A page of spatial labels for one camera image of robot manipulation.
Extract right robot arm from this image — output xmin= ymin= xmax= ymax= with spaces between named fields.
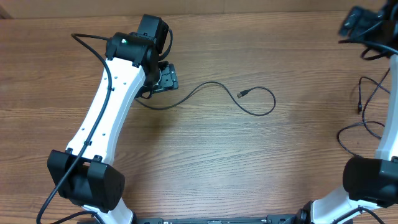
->
xmin=290 ymin=1 xmax=397 ymax=223

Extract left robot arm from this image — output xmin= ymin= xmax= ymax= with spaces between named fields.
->
xmin=47 ymin=14 xmax=178 ymax=223

